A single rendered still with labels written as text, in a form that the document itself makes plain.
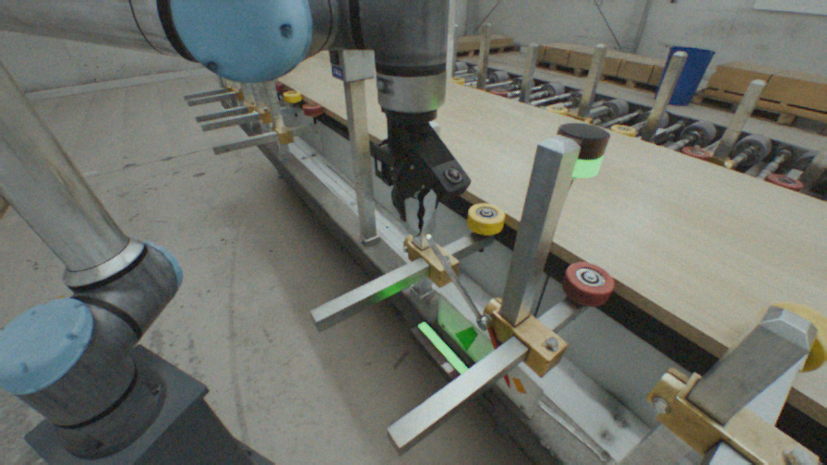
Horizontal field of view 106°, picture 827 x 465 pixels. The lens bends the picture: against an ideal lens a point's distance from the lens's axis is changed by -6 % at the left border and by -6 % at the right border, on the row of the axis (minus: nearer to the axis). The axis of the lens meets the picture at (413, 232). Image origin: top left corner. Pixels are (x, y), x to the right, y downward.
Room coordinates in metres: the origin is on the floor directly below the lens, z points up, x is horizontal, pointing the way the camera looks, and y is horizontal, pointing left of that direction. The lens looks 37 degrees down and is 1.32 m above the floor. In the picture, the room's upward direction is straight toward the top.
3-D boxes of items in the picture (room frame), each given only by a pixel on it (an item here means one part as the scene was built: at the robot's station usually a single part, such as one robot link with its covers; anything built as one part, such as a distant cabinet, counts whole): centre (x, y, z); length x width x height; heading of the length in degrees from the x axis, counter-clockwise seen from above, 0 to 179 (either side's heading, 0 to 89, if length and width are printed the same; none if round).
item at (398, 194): (0.44, 0.01, 1.06); 0.05 x 0.02 x 0.09; 126
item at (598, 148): (0.39, -0.21, 1.16); 0.06 x 0.06 x 0.02
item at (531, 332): (0.35, -0.18, 0.85); 0.13 x 0.06 x 0.05; 36
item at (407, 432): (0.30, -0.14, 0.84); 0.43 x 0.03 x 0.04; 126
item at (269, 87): (1.38, 0.56, 0.87); 0.03 x 0.03 x 0.48; 36
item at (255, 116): (1.52, 0.73, 0.83); 0.43 x 0.03 x 0.04; 126
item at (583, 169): (0.39, -0.21, 1.14); 0.06 x 0.06 x 0.02
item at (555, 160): (0.37, -0.17, 0.93); 0.03 x 0.03 x 0.48; 36
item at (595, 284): (0.42, -0.31, 0.85); 0.08 x 0.08 x 0.11
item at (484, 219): (0.62, -0.16, 0.85); 0.08 x 0.08 x 0.11
